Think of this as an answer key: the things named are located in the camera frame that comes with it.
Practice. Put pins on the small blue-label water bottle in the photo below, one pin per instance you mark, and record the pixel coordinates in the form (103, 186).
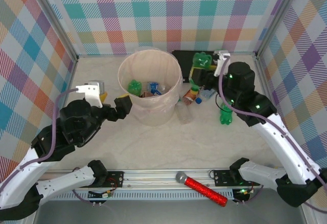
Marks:
(161, 90)

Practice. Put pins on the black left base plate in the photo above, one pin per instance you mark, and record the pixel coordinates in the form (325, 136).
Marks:
(116, 179)

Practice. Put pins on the brown tea bottle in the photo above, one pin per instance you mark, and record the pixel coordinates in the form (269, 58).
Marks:
(190, 96)

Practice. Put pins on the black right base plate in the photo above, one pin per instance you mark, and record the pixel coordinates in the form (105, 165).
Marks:
(221, 178)

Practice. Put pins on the clear bottle light-blue label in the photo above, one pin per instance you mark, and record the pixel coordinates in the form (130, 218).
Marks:
(208, 94)

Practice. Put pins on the green toy block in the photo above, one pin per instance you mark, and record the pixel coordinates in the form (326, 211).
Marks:
(220, 50)

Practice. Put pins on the red glitter microphone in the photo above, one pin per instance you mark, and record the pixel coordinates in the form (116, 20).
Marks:
(204, 187)

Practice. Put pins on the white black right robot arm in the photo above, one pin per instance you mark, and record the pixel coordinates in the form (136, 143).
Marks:
(281, 137)

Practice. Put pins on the black case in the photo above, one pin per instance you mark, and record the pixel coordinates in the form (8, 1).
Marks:
(182, 60)

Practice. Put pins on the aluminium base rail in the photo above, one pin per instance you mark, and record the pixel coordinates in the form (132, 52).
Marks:
(153, 175)

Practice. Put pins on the aluminium frame post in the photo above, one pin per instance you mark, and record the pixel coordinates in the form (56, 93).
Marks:
(57, 20)
(277, 17)

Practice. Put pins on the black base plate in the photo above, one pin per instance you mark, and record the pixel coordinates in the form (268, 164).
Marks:
(116, 179)
(221, 178)

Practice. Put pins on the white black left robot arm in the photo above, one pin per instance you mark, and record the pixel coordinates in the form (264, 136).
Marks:
(15, 183)

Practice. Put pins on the pink bin with plastic liner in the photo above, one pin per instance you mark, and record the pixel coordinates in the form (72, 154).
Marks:
(153, 114)

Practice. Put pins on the clear bottle green cap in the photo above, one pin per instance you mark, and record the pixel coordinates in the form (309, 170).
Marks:
(184, 112)

